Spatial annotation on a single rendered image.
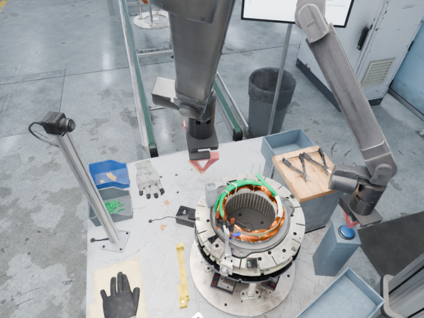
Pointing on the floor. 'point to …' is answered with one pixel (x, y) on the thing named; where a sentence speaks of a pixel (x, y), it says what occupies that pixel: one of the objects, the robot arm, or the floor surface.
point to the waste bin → (264, 117)
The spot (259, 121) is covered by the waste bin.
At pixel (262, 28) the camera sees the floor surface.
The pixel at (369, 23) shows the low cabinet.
